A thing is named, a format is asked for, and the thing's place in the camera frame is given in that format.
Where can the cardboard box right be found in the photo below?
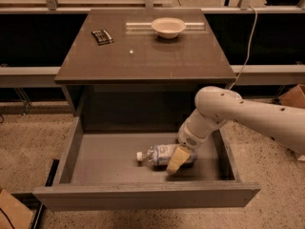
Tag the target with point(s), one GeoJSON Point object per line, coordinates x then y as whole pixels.
{"type": "Point", "coordinates": [295, 97]}

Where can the cardboard box bottom left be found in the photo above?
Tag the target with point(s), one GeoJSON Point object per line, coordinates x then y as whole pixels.
{"type": "Point", "coordinates": [13, 213]}

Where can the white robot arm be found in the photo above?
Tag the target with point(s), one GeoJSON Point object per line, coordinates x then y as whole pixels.
{"type": "Point", "coordinates": [215, 106]}

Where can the cardboard box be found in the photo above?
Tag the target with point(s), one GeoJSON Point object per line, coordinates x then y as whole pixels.
{"type": "Point", "coordinates": [295, 97]}
{"type": "Point", "coordinates": [13, 213]}

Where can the white bowl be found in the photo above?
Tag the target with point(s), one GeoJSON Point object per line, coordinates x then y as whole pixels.
{"type": "Point", "coordinates": [168, 27]}

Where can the blue label plastic bottle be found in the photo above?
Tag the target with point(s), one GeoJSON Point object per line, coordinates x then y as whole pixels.
{"type": "Point", "coordinates": [159, 155]}

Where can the grey cabinet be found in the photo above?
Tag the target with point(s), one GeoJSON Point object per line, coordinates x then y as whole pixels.
{"type": "Point", "coordinates": [141, 82]}

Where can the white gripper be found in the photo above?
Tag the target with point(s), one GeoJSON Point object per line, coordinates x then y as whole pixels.
{"type": "Point", "coordinates": [188, 139]}

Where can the grey wall rail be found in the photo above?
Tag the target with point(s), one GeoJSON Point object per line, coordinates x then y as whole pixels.
{"type": "Point", "coordinates": [43, 77]}

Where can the open grey drawer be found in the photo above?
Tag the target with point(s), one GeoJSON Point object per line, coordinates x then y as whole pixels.
{"type": "Point", "coordinates": [99, 171]}

